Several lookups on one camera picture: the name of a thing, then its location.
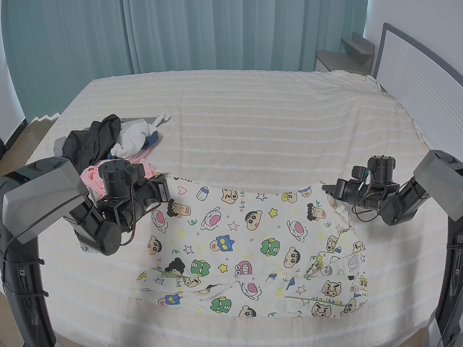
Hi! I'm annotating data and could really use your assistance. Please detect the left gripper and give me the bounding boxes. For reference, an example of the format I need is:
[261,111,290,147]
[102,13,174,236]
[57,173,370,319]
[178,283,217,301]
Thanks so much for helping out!
[129,182,160,220]

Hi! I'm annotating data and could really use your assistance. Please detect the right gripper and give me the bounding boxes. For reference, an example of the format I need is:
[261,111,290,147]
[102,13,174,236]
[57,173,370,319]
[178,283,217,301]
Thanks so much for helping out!
[321,178,364,206]

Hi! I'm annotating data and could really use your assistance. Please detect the white printed pyjama top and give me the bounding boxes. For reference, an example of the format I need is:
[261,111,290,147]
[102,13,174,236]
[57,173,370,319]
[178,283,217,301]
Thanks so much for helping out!
[136,175,370,319]

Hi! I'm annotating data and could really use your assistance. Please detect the pile of clothes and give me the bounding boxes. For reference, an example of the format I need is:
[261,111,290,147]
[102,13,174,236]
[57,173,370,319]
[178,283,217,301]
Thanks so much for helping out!
[54,113,171,255]

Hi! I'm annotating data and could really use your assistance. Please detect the bed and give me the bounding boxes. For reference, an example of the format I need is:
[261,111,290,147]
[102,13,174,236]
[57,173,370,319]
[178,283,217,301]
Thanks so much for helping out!
[25,22,463,347]

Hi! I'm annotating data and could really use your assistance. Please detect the grey bedside table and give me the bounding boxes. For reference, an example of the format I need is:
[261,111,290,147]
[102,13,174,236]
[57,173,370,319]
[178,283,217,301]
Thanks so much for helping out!
[315,32,377,76]

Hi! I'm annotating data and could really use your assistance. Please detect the blue-green curtain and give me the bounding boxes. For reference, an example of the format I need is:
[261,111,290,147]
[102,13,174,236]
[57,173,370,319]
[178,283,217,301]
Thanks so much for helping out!
[0,0,372,120]

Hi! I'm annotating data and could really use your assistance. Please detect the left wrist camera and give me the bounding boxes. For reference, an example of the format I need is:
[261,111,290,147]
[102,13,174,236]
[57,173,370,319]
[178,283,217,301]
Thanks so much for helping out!
[149,177,171,205]

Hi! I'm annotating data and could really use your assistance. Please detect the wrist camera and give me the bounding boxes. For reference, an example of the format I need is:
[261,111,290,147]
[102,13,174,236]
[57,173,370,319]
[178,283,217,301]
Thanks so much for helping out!
[149,177,171,205]
[350,165,368,184]

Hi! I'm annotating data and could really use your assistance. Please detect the black cable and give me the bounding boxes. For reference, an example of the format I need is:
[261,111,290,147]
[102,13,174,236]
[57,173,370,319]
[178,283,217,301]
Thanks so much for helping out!
[120,187,139,247]

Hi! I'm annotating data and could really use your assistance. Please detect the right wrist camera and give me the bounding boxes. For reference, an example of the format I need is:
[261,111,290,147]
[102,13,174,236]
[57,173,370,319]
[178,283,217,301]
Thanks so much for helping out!
[350,165,368,184]

